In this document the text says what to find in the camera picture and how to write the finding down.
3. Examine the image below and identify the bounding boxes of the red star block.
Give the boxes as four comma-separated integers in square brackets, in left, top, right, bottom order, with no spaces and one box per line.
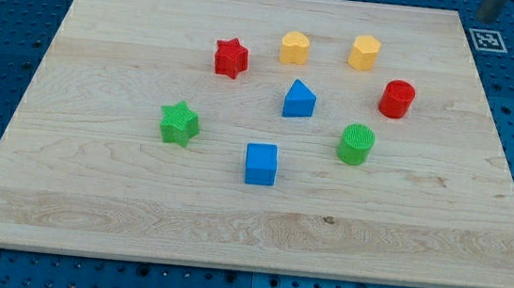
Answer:
[214,38,249,78]

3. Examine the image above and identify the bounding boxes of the green cylinder block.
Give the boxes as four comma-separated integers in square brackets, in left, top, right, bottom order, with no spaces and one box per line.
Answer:
[337,123,376,166]

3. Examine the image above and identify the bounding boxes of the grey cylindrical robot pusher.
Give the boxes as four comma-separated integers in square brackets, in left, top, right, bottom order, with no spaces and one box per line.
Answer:
[474,0,508,24]

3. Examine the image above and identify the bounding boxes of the green star block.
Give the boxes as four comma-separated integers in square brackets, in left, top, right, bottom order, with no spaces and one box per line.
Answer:
[159,101,200,148]

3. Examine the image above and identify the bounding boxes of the white fiducial marker tag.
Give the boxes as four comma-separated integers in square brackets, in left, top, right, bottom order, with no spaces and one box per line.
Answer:
[469,28,507,54]

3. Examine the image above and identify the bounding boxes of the blue cube block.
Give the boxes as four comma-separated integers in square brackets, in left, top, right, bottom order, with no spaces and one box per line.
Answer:
[245,142,278,186]

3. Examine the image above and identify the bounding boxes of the light wooden board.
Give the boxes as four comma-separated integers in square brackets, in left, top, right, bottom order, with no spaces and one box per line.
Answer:
[0,0,514,288]

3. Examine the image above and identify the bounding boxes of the yellow hexagon block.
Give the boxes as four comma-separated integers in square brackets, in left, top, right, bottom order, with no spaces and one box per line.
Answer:
[347,35,382,72]

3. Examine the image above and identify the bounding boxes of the red cylinder block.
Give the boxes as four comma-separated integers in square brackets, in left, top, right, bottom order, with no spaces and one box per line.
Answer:
[377,80,416,119]

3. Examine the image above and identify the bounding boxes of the blue triangle block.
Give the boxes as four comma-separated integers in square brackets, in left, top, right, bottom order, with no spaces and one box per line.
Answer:
[281,79,317,118]

